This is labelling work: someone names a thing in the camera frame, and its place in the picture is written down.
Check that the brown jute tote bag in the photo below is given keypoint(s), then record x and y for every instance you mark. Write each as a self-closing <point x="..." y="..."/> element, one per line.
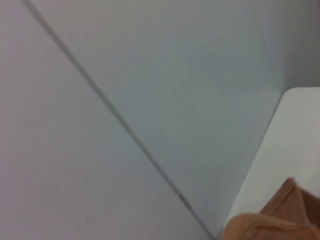
<point x="280" y="220"/>

